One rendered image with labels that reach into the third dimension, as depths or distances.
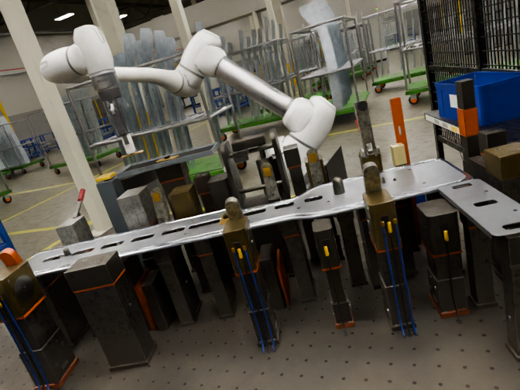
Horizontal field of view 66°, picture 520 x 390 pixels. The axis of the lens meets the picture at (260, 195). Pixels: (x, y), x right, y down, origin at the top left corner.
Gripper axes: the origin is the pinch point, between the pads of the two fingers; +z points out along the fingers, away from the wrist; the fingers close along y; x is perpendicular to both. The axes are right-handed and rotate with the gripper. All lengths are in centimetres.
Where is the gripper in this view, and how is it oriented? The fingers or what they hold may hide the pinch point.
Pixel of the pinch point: (128, 143)
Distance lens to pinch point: 155.4
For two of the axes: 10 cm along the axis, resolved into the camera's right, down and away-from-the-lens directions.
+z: 2.6, 9.2, 3.0
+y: 1.7, 2.7, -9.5
